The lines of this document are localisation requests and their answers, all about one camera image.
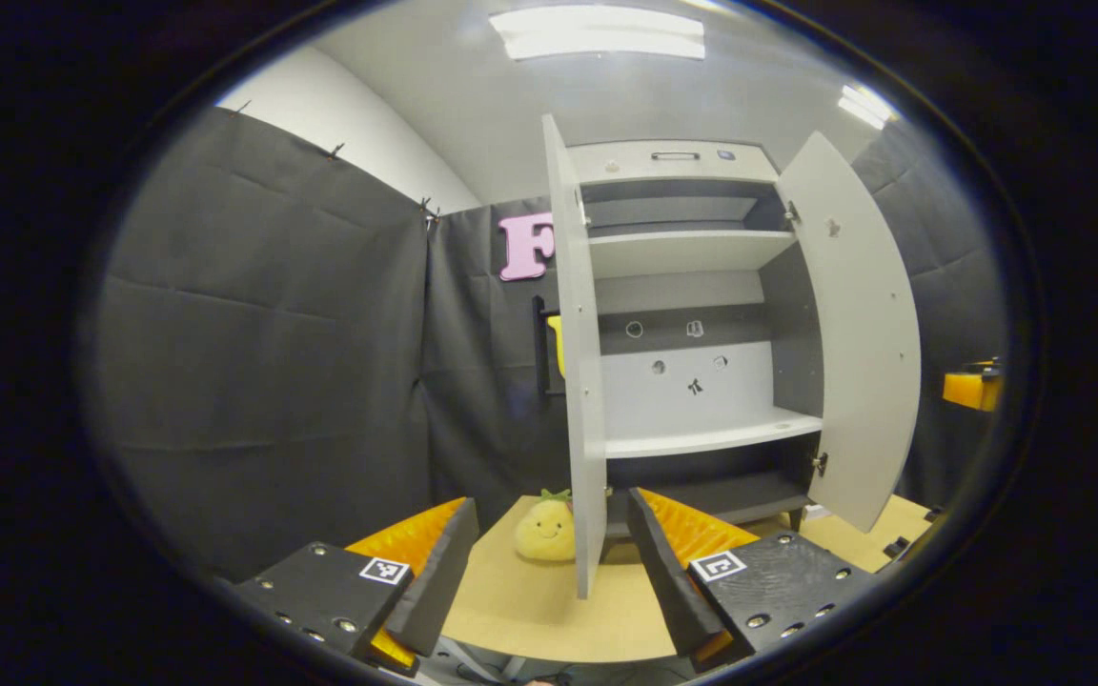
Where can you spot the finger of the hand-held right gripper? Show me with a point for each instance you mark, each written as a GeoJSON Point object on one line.
{"type": "Point", "coordinates": [964, 391]}

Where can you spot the yellow smiling plush toy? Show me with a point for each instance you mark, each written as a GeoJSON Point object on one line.
{"type": "Point", "coordinates": [544, 534]}

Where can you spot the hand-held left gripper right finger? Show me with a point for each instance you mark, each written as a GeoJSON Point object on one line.
{"type": "Point", "coordinates": [668, 581]}

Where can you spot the large ceiling light panel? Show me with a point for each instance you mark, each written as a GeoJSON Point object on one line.
{"type": "Point", "coordinates": [597, 31]}

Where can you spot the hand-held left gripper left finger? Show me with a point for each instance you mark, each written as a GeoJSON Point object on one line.
{"type": "Point", "coordinates": [439, 581]}

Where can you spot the white double-door shoe cabinet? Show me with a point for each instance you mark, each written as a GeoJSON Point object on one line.
{"type": "Point", "coordinates": [682, 252]}

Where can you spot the white shoe cabinet door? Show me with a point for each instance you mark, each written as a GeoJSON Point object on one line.
{"type": "Point", "coordinates": [579, 381]}
{"type": "Point", "coordinates": [859, 362]}

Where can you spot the black backdrop cloth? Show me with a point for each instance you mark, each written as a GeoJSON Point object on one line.
{"type": "Point", "coordinates": [254, 362]}

